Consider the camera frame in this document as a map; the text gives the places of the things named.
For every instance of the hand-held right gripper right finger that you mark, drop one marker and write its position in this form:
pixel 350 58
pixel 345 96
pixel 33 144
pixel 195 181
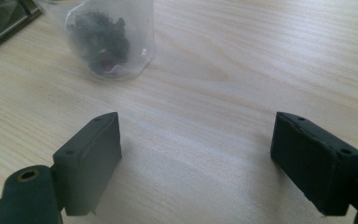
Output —
pixel 318 165

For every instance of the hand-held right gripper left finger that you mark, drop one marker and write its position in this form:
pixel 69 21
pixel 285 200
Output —
pixel 87 165

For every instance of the tea bag with dark leaves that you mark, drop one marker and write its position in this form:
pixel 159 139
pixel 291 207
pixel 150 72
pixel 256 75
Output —
pixel 101 40

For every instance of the clear glass cup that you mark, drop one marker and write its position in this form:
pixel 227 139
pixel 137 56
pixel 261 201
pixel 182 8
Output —
pixel 136 40

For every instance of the clear plastic storage box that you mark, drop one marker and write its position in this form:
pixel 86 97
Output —
pixel 3 29

